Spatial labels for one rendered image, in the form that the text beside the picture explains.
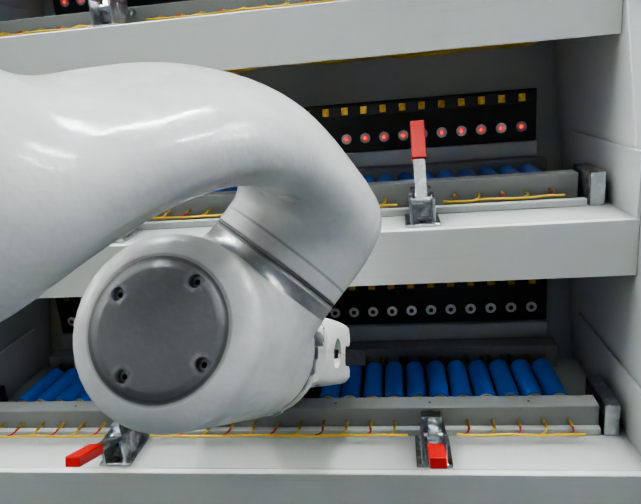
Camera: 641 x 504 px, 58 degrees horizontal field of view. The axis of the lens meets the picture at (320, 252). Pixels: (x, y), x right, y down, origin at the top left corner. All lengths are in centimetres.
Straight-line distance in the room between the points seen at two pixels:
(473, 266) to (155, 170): 33
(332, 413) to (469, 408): 12
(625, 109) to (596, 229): 10
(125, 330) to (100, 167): 9
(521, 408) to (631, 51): 29
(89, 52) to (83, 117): 38
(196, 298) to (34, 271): 8
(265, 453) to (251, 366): 29
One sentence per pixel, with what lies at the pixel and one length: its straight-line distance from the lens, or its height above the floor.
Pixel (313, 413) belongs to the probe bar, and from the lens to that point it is 53.
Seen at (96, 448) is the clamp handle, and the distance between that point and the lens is 51.
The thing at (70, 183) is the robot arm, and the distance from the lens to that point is 18.
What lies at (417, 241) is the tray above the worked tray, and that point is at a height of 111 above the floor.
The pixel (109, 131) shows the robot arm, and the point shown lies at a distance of 19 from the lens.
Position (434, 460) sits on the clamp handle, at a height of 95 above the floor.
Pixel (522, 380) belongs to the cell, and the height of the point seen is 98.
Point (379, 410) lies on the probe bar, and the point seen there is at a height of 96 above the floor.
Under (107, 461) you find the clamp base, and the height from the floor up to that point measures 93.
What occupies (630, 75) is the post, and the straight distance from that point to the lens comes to 52.
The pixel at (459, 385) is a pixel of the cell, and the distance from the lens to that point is 56.
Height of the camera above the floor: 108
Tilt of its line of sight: 2 degrees up
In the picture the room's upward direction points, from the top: 2 degrees counter-clockwise
